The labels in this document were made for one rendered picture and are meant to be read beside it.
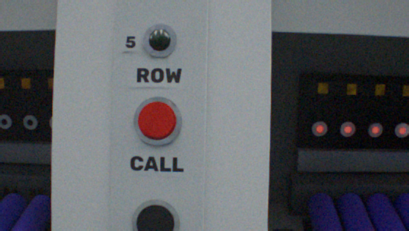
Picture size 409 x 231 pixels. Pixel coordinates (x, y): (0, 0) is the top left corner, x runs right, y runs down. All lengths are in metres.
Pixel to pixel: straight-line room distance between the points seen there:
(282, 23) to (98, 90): 0.09
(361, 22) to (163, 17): 0.09
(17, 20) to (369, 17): 0.16
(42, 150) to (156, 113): 0.20
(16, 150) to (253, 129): 0.24
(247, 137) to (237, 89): 0.02
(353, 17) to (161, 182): 0.11
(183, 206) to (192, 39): 0.07
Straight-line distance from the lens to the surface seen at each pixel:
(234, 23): 0.26
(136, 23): 0.26
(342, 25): 0.28
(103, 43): 0.26
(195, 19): 0.26
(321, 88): 0.41
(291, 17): 0.27
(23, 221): 0.37
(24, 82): 0.43
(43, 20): 0.28
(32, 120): 0.44
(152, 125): 0.25
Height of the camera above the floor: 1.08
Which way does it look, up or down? 1 degrees up
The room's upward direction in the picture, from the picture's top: 1 degrees clockwise
